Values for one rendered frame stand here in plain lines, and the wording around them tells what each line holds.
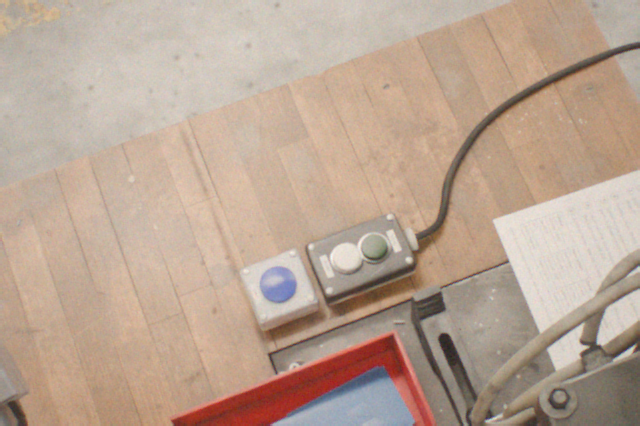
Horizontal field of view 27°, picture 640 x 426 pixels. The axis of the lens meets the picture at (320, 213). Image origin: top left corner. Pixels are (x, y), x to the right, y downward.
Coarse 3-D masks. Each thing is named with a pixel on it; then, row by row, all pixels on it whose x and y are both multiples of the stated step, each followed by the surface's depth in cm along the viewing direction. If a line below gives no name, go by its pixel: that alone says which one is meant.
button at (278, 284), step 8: (264, 272) 143; (272, 272) 143; (280, 272) 143; (288, 272) 143; (264, 280) 143; (272, 280) 143; (280, 280) 143; (288, 280) 143; (296, 280) 143; (264, 288) 142; (272, 288) 142; (280, 288) 142; (288, 288) 142; (296, 288) 143; (264, 296) 142; (272, 296) 142; (280, 296) 142; (288, 296) 142
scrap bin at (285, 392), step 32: (352, 352) 138; (384, 352) 143; (256, 384) 136; (288, 384) 140; (320, 384) 142; (416, 384) 136; (192, 416) 137; (224, 416) 141; (256, 416) 141; (416, 416) 140
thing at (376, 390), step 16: (384, 368) 142; (352, 384) 141; (368, 384) 141; (384, 384) 141; (320, 400) 141; (336, 400) 141; (352, 400) 140; (368, 400) 140; (384, 400) 140; (400, 400) 140; (288, 416) 140; (304, 416) 140; (320, 416) 140; (336, 416) 140; (384, 416) 140; (400, 416) 140
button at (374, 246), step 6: (372, 234) 144; (378, 234) 144; (366, 240) 144; (372, 240) 144; (378, 240) 144; (384, 240) 144; (366, 246) 144; (372, 246) 144; (378, 246) 144; (384, 246) 143; (366, 252) 143; (372, 252) 143; (378, 252) 143; (384, 252) 143; (372, 258) 143; (378, 258) 143
